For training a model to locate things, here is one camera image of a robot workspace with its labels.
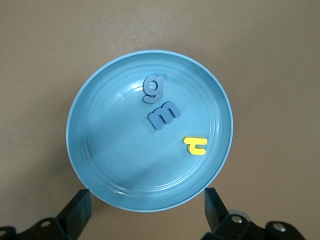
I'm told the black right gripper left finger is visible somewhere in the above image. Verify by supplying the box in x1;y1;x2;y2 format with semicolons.
0;189;92;240

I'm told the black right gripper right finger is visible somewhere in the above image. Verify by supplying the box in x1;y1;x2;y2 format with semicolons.
203;187;305;240

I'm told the yellow lowercase letter h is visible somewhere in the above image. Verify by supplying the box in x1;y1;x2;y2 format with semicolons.
183;136;208;156

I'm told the blue lowercase letter m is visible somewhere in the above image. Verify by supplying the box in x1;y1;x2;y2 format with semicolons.
147;100;182;131

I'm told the blue plate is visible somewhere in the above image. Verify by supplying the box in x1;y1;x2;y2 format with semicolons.
66;49;235;213

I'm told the brown table cover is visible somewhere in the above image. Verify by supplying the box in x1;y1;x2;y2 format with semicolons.
0;0;320;240

